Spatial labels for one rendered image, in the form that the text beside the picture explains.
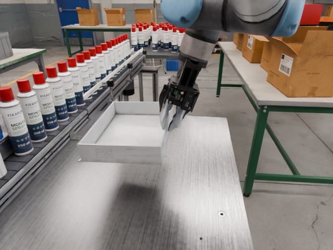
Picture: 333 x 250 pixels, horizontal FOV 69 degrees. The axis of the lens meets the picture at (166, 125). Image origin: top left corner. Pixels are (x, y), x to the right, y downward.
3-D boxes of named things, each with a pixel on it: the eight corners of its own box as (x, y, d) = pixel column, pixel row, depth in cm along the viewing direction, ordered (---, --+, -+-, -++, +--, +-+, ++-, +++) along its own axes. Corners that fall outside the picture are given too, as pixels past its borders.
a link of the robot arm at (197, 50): (184, 31, 57) (215, 42, 58) (177, 49, 59) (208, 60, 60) (185, 34, 51) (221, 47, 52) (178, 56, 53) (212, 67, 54)
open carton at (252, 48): (231, 55, 252) (236, 15, 235) (275, 55, 251) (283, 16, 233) (240, 63, 218) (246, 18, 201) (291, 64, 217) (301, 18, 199)
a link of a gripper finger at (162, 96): (154, 109, 64) (165, 79, 60) (154, 107, 65) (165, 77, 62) (171, 115, 65) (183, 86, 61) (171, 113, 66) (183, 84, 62)
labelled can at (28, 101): (36, 135, 83) (20, 76, 74) (50, 136, 83) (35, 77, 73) (27, 143, 79) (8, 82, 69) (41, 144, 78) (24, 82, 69)
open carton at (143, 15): (133, 27, 517) (132, 7, 500) (137, 24, 560) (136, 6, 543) (155, 27, 515) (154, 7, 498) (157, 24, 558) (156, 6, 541)
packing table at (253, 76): (213, 94, 370) (218, 41, 334) (266, 96, 364) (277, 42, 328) (239, 201, 175) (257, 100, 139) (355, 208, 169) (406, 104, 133)
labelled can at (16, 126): (22, 146, 77) (2, 84, 67) (37, 148, 76) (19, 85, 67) (11, 156, 72) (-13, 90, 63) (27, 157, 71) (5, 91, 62)
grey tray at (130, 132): (115, 114, 83) (113, 101, 81) (173, 115, 81) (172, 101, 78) (81, 161, 59) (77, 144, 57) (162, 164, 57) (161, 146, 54)
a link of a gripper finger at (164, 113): (151, 134, 62) (164, 103, 58) (153, 124, 68) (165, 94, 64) (163, 138, 63) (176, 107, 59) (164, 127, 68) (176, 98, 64)
